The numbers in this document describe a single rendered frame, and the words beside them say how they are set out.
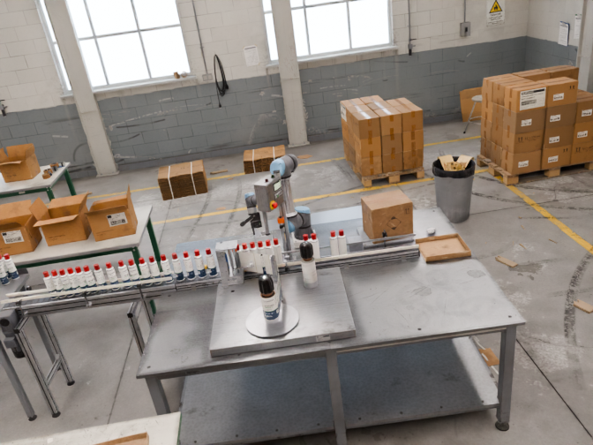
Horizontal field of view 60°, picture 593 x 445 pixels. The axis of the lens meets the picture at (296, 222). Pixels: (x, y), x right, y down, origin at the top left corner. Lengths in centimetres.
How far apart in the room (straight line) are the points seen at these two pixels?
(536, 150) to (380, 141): 183
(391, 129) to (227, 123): 311
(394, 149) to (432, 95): 260
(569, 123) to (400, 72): 314
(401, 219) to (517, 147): 313
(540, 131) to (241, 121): 453
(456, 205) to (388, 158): 142
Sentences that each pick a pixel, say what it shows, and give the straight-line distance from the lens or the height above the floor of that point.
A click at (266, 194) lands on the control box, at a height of 141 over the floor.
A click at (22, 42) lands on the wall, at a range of 905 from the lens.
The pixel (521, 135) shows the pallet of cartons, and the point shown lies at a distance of 656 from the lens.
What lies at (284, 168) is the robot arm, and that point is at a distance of 350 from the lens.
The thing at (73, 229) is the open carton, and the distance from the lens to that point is 485.
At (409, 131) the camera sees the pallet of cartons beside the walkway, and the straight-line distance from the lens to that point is 676.
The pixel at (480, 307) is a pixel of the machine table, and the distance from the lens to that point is 313.
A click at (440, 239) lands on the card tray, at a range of 377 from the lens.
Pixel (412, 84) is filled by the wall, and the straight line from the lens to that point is 903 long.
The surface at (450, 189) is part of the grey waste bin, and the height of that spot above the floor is 40.
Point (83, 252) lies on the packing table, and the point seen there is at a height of 77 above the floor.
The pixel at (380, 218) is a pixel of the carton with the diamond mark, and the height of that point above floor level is 104.
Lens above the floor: 267
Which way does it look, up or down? 26 degrees down
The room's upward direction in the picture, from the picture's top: 8 degrees counter-clockwise
